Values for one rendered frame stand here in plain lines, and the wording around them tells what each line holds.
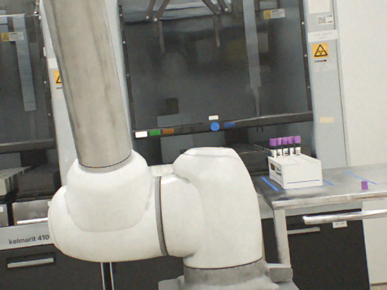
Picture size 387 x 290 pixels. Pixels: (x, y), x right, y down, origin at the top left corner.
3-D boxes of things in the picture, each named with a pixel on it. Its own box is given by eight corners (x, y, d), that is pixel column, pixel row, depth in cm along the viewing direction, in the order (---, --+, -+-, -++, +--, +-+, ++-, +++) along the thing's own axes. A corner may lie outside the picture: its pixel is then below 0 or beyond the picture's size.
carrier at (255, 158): (266, 167, 252) (264, 150, 252) (267, 168, 250) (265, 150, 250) (232, 171, 252) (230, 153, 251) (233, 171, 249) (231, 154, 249)
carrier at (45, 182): (55, 191, 248) (54, 173, 248) (55, 191, 246) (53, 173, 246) (20, 195, 248) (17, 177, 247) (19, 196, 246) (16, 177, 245)
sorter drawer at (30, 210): (45, 199, 307) (42, 177, 306) (78, 195, 308) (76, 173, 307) (11, 228, 234) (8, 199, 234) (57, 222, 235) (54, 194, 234)
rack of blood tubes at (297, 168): (269, 177, 221) (267, 156, 221) (303, 174, 221) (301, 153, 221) (284, 188, 191) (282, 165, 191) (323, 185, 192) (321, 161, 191)
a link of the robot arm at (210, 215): (266, 264, 136) (254, 144, 135) (167, 273, 137) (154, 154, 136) (262, 247, 152) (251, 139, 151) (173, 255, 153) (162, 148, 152)
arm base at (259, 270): (302, 292, 137) (299, 261, 136) (181, 306, 135) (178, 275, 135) (283, 270, 155) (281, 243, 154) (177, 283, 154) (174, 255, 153)
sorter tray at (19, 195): (43, 180, 302) (43, 176, 302) (73, 176, 303) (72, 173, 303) (16, 198, 242) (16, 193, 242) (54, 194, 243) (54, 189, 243)
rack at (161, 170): (145, 185, 254) (143, 167, 254) (175, 181, 255) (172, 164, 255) (145, 194, 225) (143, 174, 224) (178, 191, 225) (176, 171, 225)
